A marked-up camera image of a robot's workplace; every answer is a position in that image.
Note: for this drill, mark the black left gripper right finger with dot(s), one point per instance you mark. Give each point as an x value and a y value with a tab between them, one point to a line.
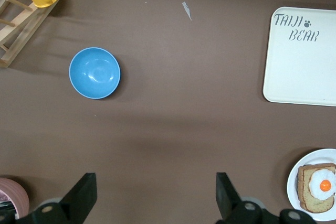
228	200

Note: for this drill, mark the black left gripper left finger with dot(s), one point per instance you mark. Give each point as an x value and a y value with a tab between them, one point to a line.
78	197

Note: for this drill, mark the white round plate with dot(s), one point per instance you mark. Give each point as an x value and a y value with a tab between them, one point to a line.
292	190

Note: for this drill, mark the pink bowl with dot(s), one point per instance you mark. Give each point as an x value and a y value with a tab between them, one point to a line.
21	197

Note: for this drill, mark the brown bread slice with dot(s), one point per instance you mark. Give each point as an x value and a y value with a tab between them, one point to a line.
304	182

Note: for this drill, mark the fried egg toy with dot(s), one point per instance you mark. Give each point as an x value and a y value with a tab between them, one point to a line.
324	184

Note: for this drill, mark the blue bowl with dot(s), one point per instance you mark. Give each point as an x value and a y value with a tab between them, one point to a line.
94	73

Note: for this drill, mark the cream bear print tray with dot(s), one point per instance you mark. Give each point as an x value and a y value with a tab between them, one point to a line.
302	66

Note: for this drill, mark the wooden mug rack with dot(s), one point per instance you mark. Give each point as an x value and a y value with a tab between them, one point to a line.
23	24

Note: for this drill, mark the grey paper scrap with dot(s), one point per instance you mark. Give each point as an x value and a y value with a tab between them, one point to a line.
187	10

